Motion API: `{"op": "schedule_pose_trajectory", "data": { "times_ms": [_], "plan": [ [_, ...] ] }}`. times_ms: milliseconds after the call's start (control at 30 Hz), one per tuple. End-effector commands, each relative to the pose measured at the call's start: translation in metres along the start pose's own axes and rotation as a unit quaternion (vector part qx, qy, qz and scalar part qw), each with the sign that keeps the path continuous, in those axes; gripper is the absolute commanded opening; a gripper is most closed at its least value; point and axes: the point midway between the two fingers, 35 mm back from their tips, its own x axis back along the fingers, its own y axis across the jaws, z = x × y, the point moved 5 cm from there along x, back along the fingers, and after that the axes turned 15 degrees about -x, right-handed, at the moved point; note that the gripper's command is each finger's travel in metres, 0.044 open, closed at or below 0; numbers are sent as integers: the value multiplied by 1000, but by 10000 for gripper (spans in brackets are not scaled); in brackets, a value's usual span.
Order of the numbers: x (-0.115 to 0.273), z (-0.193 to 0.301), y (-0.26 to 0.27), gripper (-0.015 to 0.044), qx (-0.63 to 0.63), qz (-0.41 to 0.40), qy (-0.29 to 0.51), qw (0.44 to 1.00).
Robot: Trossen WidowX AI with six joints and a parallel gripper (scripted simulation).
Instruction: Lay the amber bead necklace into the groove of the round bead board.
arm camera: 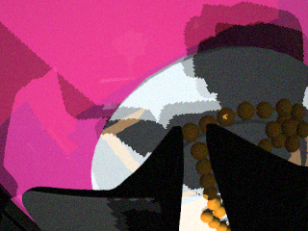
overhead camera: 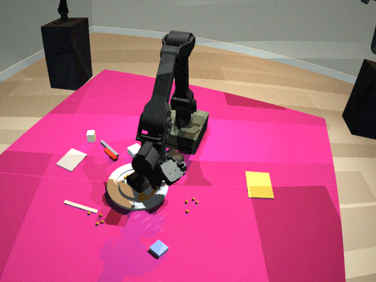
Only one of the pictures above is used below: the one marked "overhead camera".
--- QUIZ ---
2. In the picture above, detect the white flat rectangular panel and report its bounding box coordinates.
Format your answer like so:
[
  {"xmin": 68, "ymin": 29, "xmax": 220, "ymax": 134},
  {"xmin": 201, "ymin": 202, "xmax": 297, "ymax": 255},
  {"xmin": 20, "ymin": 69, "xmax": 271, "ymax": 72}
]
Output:
[{"xmin": 56, "ymin": 148, "xmax": 87, "ymax": 171}]

